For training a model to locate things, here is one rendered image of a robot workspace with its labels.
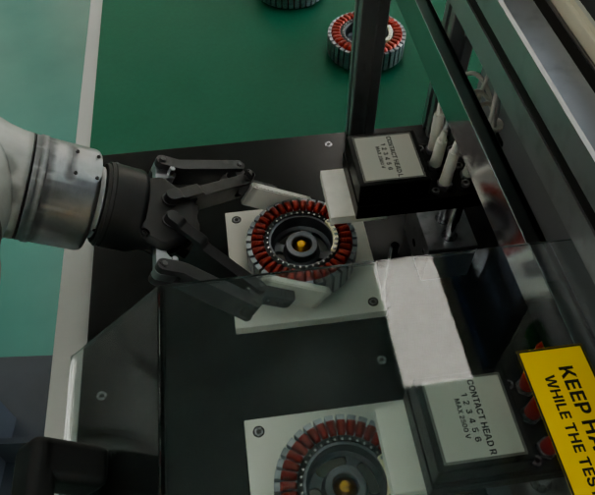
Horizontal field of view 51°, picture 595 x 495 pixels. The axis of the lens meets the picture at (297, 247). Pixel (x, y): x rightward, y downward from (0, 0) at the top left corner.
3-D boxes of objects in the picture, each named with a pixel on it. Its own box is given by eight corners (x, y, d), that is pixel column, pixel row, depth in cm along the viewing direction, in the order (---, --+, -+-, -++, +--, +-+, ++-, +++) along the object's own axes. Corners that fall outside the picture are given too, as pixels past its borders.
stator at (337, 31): (319, 69, 90) (320, 47, 87) (335, 25, 96) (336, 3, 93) (397, 81, 88) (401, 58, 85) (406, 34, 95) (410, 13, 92)
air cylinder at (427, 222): (419, 282, 65) (428, 249, 61) (402, 226, 70) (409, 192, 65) (466, 276, 66) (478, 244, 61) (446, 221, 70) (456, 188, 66)
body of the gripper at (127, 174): (104, 211, 49) (213, 236, 54) (108, 137, 54) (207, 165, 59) (80, 265, 54) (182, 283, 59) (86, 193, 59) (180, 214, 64)
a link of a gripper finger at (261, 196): (241, 204, 66) (240, 199, 66) (298, 218, 69) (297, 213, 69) (253, 187, 64) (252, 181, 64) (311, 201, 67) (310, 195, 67)
